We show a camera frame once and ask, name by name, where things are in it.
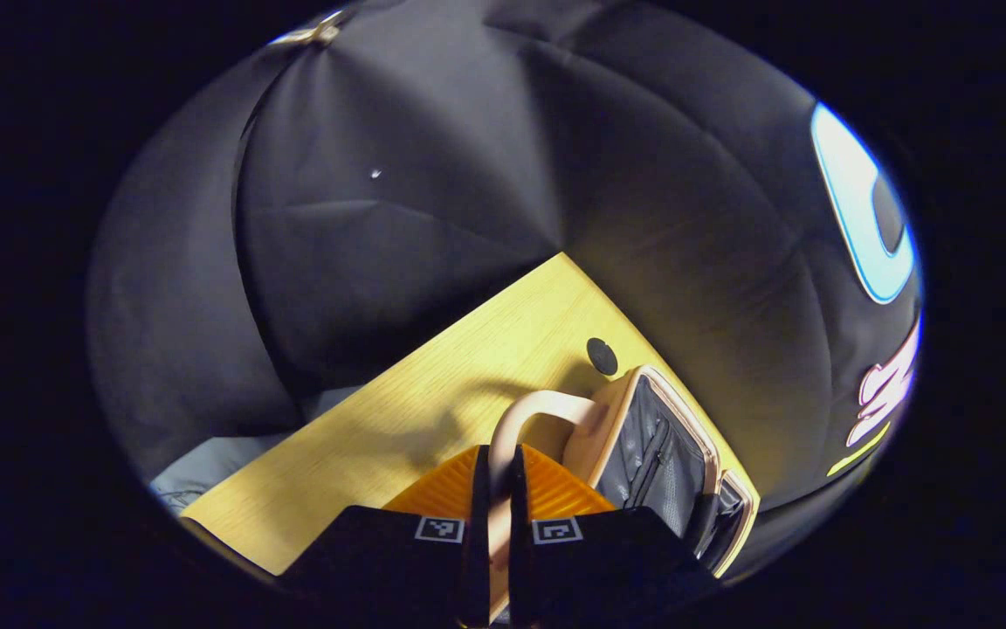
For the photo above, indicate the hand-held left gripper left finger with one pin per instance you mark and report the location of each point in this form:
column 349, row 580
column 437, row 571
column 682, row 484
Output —
column 478, row 542

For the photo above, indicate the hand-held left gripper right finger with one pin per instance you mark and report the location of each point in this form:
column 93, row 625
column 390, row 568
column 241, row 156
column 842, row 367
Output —
column 520, row 542

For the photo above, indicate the black table grommet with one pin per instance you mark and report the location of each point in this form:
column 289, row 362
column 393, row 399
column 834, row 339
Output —
column 602, row 356

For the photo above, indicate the pale blue cloth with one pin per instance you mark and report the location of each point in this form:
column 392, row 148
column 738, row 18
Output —
column 223, row 463

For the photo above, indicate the black backdrop cloth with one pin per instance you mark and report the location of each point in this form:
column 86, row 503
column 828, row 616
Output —
column 424, row 175

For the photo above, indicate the metal backdrop clip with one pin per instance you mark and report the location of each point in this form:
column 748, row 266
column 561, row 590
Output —
column 320, row 32

